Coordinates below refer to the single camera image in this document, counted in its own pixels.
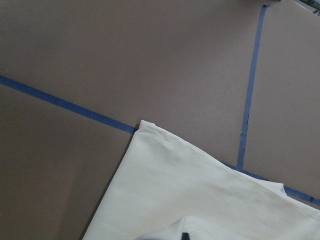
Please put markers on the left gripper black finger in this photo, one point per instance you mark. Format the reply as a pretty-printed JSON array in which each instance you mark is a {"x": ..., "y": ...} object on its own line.
[{"x": 185, "y": 236}]

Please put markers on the cream long sleeve shirt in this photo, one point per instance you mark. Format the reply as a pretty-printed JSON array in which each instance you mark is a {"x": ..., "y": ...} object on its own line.
[{"x": 165, "y": 186}]

